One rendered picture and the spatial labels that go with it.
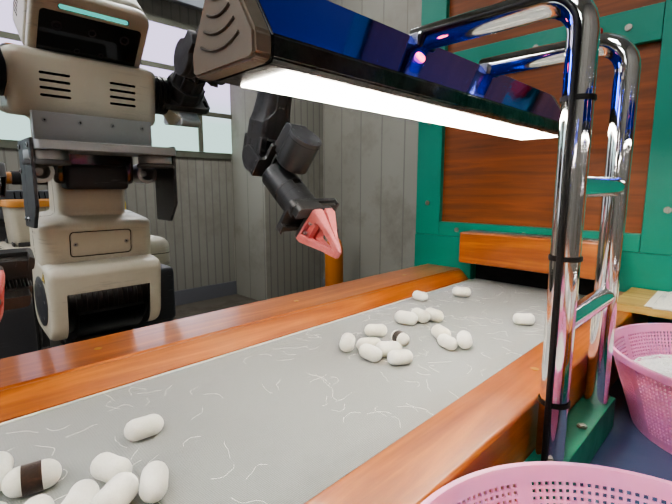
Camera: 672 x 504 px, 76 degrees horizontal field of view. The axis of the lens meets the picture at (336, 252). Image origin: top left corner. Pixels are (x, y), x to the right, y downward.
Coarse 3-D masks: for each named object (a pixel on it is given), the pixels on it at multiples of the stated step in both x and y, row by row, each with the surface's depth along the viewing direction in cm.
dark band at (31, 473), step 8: (24, 464) 31; (32, 464) 31; (40, 464) 31; (24, 472) 31; (32, 472) 31; (40, 472) 31; (24, 480) 30; (32, 480) 31; (40, 480) 31; (24, 488) 30; (32, 488) 31; (40, 488) 31
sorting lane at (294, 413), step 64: (384, 320) 72; (448, 320) 72; (512, 320) 72; (128, 384) 48; (192, 384) 49; (256, 384) 49; (320, 384) 49; (384, 384) 49; (448, 384) 49; (0, 448) 37; (64, 448) 37; (128, 448) 37; (192, 448) 37; (256, 448) 37; (320, 448) 37; (384, 448) 37
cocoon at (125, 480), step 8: (128, 472) 31; (112, 480) 30; (120, 480) 30; (128, 480) 30; (136, 480) 30; (104, 488) 29; (112, 488) 29; (120, 488) 29; (128, 488) 29; (136, 488) 30; (96, 496) 28; (104, 496) 28; (112, 496) 28; (120, 496) 29; (128, 496) 29
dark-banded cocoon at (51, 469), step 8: (48, 464) 32; (56, 464) 32; (8, 472) 31; (16, 472) 31; (48, 472) 31; (56, 472) 32; (8, 480) 30; (16, 480) 30; (48, 480) 31; (56, 480) 32; (8, 488) 30; (16, 488) 30; (8, 496) 30; (16, 496) 30
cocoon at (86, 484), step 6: (84, 480) 30; (90, 480) 30; (72, 486) 30; (78, 486) 29; (84, 486) 29; (90, 486) 30; (96, 486) 30; (72, 492) 29; (78, 492) 29; (84, 492) 29; (90, 492) 29; (96, 492) 30; (66, 498) 28; (72, 498) 28; (78, 498) 28; (84, 498) 28; (90, 498) 29
